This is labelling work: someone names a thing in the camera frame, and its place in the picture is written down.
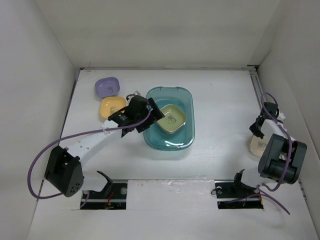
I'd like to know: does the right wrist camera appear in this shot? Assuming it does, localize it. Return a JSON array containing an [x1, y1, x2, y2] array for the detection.
[[277, 111, 286, 121]]

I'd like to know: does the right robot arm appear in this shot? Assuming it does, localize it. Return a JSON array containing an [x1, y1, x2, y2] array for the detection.
[[231, 102, 307, 197]]

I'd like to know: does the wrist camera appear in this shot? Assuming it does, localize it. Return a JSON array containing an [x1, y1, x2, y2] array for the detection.
[[277, 111, 286, 121], [133, 90, 141, 96]]

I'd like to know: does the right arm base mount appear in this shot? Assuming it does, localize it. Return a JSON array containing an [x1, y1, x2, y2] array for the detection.
[[210, 169, 264, 210]]

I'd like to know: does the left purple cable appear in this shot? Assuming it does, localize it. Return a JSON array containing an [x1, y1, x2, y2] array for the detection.
[[26, 94, 153, 208]]

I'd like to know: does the purple plate back left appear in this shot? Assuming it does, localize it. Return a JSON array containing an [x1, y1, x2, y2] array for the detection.
[[94, 77, 120, 98]]

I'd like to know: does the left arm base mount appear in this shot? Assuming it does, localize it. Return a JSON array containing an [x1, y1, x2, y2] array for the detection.
[[80, 171, 128, 210]]

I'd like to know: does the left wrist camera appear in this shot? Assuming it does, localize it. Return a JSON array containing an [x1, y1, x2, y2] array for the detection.
[[133, 90, 141, 96]]

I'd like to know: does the cream plate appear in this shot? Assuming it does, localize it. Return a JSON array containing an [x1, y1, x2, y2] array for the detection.
[[249, 135, 270, 158]]

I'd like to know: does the green plate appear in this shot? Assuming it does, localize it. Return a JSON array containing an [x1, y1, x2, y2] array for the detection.
[[156, 104, 187, 134]]

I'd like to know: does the yellow plate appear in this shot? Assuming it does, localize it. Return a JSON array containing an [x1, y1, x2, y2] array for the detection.
[[99, 96, 127, 119]]

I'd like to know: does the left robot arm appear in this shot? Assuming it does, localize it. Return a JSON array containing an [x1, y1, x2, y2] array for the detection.
[[44, 95, 164, 199]]

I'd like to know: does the teal plastic bin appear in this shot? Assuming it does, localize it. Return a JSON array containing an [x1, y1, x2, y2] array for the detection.
[[143, 86, 195, 151]]

